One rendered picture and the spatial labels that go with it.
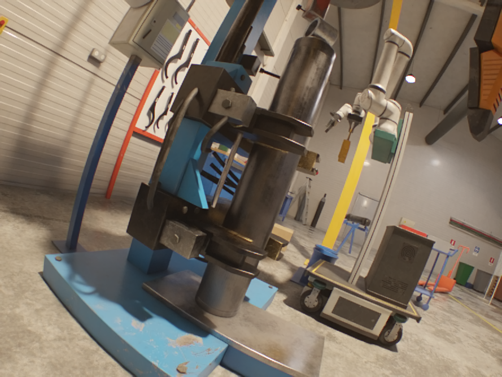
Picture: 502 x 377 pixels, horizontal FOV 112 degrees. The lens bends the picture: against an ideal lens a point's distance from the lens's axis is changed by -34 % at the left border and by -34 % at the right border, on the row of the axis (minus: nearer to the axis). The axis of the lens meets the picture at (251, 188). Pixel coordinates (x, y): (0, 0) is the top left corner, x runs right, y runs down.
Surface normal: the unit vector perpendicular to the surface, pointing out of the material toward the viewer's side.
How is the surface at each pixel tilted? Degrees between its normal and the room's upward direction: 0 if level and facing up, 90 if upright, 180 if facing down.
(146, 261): 90
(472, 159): 90
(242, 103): 90
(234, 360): 90
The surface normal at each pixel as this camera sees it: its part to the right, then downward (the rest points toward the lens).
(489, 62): -0.84, -0.33
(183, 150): -0.32, -0.11
